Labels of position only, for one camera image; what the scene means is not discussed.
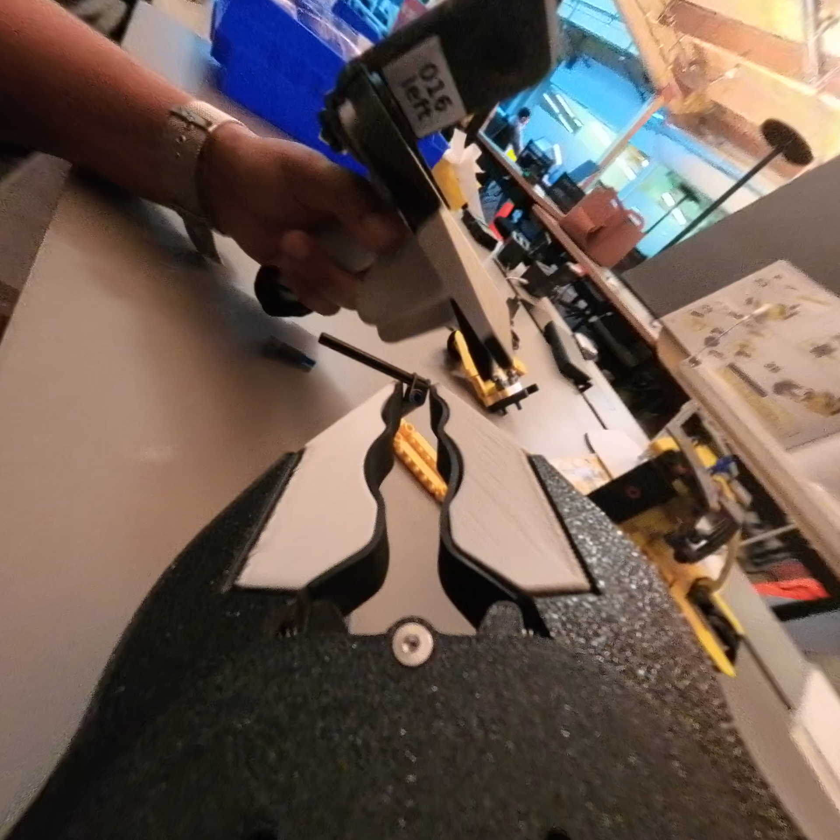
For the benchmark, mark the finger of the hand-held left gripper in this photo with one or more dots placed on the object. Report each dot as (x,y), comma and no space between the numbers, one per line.
(466,275)

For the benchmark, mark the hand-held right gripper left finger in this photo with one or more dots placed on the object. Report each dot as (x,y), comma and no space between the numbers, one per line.
(315,518)

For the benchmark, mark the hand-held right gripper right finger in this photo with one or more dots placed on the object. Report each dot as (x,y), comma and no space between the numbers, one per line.
(512,518)

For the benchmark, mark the yellow toy panel with grey pins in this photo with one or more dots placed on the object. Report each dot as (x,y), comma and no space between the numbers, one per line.
(420,459)

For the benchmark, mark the grey connector with blue pin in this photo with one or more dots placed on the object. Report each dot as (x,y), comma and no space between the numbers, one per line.
(292,354)
(413,392)

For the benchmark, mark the black toy axle rod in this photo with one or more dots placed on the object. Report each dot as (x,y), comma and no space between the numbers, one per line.
(361,358)

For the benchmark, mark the person's left forearm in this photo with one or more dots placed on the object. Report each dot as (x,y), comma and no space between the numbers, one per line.
(79,85)

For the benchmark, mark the person's left hand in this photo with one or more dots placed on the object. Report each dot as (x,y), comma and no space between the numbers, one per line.
(275,190)

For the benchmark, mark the yellow black toy assembly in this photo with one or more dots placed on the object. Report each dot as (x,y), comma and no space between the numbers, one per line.
(489,387)

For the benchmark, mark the brown cardboard box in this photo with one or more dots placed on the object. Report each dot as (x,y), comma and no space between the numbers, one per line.
(604,223)

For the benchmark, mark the blue plastic bin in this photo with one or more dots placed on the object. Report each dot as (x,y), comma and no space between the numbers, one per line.
(262,65)

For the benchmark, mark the metal mesh watch band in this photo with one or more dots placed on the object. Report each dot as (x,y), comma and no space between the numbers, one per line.
(190,151)

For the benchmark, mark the toy instruction booklet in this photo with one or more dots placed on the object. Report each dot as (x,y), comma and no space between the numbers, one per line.
(768,341)

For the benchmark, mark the black round pole stand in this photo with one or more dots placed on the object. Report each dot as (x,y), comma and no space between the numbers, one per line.
(784,141)

